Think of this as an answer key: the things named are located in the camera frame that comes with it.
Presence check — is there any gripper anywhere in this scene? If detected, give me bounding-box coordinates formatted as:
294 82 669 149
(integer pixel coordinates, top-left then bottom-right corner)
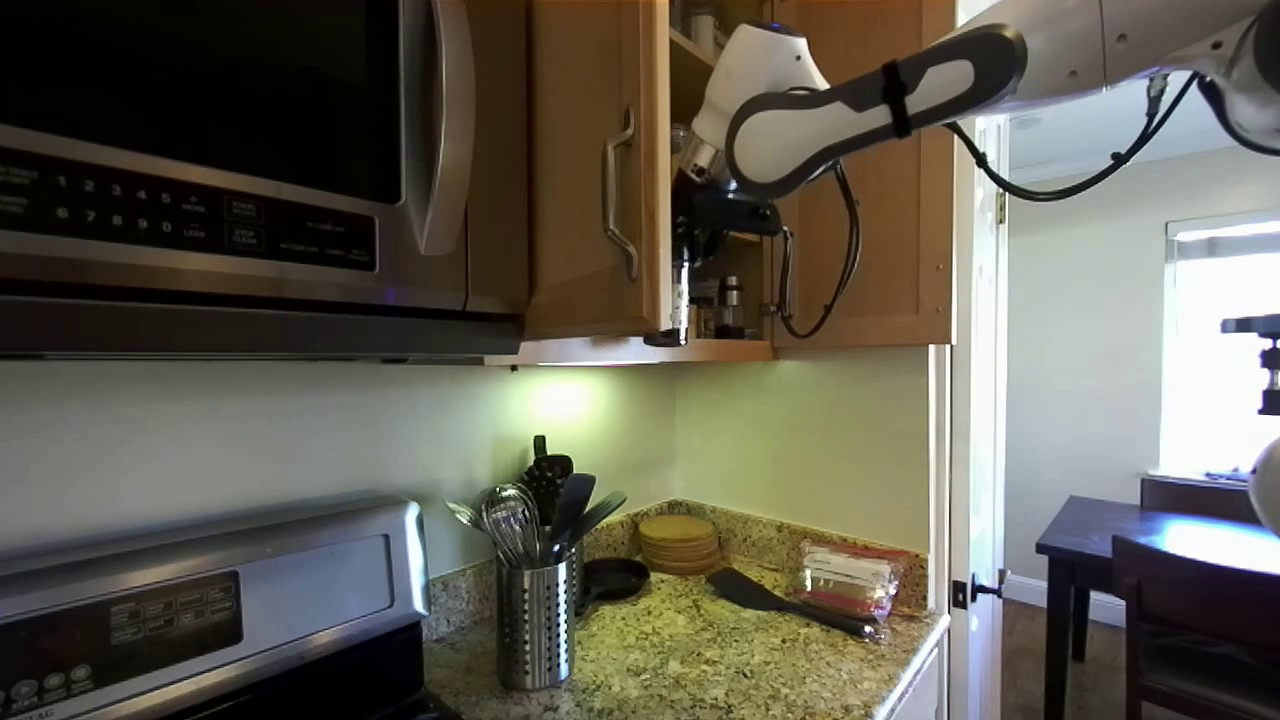
645 172 784 348

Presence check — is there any wooden upper cabinet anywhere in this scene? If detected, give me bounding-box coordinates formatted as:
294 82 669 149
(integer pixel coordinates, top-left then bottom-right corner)
465 0 958 367

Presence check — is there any plain wooden cabinet door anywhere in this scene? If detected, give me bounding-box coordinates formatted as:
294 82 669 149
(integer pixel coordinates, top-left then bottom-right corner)
772 0 958 350

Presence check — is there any clear plastic container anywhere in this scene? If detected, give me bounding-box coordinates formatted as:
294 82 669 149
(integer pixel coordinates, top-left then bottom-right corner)
796 540 917 642

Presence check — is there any spice bottle with dark cap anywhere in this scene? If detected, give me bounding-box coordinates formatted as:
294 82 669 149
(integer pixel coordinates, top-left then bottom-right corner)
716 276 747 339

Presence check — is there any black slotted turner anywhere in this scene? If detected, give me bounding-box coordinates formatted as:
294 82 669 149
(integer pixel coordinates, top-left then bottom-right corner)
520 434 576 529

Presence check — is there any black plastic spoon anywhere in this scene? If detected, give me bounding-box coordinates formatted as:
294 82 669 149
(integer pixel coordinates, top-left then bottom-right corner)
566 490 630 553

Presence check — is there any black plastic spatula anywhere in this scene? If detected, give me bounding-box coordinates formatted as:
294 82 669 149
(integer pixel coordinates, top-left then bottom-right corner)
545 472 599 563

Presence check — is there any stack of wooden coasters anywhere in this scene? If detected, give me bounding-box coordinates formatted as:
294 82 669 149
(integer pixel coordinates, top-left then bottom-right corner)
637 512 722 577

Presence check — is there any steel whisk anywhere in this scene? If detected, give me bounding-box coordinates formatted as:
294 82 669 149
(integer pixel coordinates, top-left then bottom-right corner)
480 483 547 570

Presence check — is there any small black pan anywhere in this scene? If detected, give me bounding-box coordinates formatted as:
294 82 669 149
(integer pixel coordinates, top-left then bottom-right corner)
576 556 652 615

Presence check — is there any steel spoon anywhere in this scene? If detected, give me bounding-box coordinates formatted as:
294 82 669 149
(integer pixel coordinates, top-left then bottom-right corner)
444 498 493 538

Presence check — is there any white room door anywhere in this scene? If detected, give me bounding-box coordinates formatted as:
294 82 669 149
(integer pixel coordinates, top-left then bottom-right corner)
943 100 1012 720

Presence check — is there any perforated steel utensil holder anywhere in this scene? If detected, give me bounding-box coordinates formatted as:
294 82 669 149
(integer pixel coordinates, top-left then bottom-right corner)
495 553 578 693

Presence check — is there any black door knob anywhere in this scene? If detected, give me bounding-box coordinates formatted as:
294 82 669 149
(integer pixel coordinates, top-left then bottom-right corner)
950 569 1007 610

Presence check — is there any dark wooden table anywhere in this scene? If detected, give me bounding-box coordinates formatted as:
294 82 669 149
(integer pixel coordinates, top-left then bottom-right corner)
1034 494 1280 720

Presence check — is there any stainless steel microwave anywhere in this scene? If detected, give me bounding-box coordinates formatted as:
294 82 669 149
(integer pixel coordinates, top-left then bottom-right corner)
0 0 531 363

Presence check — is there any microwave door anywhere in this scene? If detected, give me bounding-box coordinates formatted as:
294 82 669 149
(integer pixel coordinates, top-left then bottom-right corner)
0 0 471 313

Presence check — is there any window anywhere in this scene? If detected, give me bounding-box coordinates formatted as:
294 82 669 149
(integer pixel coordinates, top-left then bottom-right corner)
1158 208 1280 483

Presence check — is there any dark wooden chair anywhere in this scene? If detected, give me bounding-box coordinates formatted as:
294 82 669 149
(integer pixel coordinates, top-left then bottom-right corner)
1110 534 1280 720
1139 475 1263 527

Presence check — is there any stainless steel stove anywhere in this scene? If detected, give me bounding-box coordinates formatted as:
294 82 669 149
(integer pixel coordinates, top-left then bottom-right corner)
0 493 463 720

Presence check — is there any silver cabinet door handle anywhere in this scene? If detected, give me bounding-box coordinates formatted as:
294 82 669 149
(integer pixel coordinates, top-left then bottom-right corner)
601 105 642 282

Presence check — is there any wooden cabinet door with handle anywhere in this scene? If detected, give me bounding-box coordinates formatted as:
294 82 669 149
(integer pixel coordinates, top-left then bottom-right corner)
524 0 674 342

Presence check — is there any microwave door handle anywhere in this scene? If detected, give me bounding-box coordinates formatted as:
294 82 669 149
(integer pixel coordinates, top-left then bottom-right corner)
403 0 477 257

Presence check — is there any black spatula with long handle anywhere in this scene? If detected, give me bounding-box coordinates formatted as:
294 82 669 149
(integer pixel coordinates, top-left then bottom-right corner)
705 566 883 640

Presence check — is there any camera on mount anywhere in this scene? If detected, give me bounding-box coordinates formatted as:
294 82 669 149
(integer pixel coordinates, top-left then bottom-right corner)
1220 313 1280 418

